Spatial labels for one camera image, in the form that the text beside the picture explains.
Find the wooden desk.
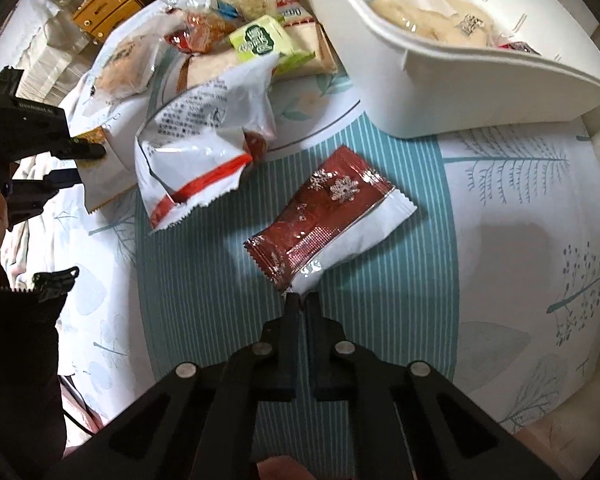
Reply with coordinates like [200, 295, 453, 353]
[72, 0, 193, 44]

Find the white plastic basket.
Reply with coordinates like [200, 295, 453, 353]
[279, 0, 600, 140]

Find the red white cookie packet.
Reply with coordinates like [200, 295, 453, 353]
[274, 0, 339, 77]

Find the red snowflake snack packet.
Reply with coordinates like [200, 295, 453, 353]
[244, 146, 417, 295]

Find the pale round cracker packet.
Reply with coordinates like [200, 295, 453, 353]
[357, 0, 502, 50]

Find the white brown-topped snack packet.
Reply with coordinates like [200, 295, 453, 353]
[76, 126, 137, 214]

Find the beige brown-print snack packet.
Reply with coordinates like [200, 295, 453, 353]
[176, 49, 261, 92]

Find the white red snack packet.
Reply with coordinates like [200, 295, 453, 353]
[134, 52, 279, 232]

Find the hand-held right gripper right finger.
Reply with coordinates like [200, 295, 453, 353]
[305, 291, 562, 480]

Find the red orange snack packet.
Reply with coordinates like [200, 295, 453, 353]
[498, 39, 542, 57]

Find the green snack packet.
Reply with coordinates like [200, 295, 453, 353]
[228, 15, 317, 79]

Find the black cable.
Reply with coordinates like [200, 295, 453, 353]
[59, 374, 103, 435]

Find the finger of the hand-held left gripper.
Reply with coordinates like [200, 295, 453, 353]
[7, 167, 84, 228]
[54, 135, 107, 160]

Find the white lace cloth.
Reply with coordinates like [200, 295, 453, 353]
[0, 0, 102, 111]

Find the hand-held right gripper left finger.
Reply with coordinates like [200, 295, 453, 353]
[45, 292, 302, 480]

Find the clear round cracker packet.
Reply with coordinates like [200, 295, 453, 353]
[86, 24, 159, 107]

